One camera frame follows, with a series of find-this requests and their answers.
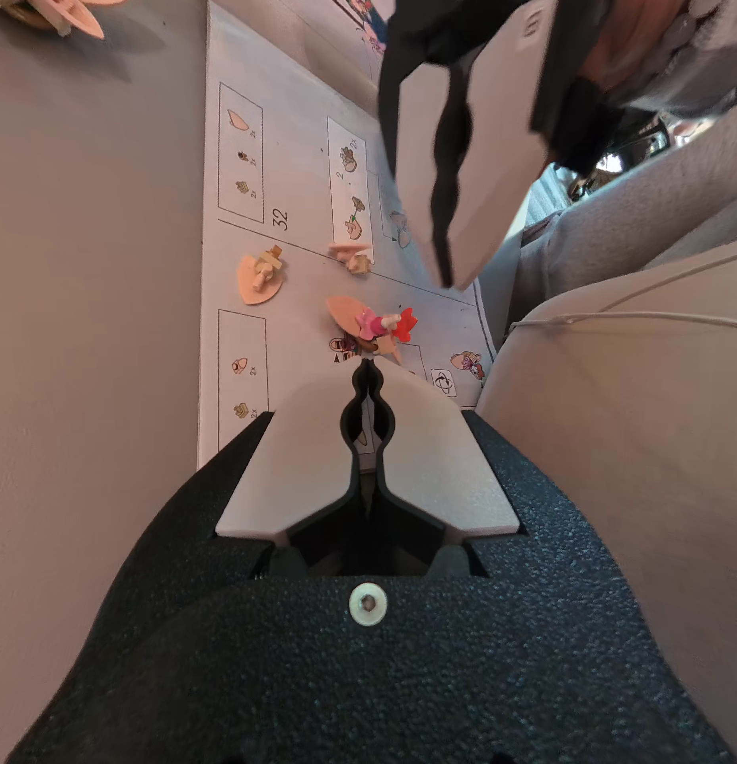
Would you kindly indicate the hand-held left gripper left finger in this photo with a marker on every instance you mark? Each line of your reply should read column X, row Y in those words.
column 285, row 465

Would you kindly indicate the person's right hand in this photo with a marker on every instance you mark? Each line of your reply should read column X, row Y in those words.
column 631, row 42

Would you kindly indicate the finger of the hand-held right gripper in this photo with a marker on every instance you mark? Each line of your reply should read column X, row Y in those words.
column 419, row 149
column 506, row 149

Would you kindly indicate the person's right forearm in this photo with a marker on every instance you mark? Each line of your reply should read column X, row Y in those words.
column 714, row 65

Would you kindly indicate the small peach petal brick piece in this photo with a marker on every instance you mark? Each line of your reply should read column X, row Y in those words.
column 356, row 261

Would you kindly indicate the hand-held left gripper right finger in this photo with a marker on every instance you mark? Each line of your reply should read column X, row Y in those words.
column 446, row 465

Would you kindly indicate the black chair base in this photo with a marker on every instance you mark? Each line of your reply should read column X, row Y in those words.
column 637, row 146

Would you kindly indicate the large peach toy flower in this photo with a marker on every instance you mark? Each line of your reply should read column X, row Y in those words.
column 82, row 18

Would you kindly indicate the pink and red toy flower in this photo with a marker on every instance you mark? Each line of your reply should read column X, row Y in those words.
column 374, row 325

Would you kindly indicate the paper instruction booklet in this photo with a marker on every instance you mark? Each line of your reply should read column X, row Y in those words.
column 285, row 179

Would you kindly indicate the peach petal with tan bricks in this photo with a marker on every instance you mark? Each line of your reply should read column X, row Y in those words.
column 252, row 287

